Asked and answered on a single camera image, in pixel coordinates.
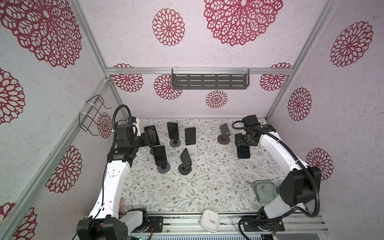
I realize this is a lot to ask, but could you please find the aluminium front rail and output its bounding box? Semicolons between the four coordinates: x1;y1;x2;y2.
77;212;330;238

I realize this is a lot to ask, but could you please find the purple grey round stand front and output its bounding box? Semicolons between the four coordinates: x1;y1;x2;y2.
157;163;171;174

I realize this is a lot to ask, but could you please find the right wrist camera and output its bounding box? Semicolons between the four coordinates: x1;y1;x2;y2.
242;115;261;127

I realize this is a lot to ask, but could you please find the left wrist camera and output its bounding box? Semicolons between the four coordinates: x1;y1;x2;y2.
131;117;141;135

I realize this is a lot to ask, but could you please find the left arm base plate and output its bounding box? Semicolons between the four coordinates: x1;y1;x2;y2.
132;216;164;234

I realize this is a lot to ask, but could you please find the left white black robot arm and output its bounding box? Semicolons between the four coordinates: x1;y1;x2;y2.
75;105;157;240

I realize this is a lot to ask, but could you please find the wood base stand right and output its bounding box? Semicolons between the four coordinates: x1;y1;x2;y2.
217;123;231;145

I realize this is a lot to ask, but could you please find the white square clock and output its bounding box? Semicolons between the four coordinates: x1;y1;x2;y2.
200;210;221;233

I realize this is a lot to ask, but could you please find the dark grey wall shelf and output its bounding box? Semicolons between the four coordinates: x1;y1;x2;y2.
171;69;250;90

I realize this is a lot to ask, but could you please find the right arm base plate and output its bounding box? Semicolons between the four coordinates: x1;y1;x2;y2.
240;216;286;232

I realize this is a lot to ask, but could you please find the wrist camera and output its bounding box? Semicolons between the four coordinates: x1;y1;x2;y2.
131;117;141;135
242;115;261;127

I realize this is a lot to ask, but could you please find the dark grey round stand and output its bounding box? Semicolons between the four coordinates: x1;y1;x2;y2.
178;164;192;176

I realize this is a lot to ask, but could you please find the black wire wall rack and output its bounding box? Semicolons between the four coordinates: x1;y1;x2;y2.
78;95;111;137

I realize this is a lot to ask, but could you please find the grey round stand back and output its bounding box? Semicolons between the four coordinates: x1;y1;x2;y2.
169;139;181;148

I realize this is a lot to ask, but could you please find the black phone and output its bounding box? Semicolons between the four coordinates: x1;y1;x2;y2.
167;122;179;140
144;125;160;147
152;145;168;166
237;146;251;159
181;148;192;166
185;127;196;146

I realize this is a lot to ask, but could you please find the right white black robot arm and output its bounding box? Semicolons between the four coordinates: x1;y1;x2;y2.
232;115;322;224

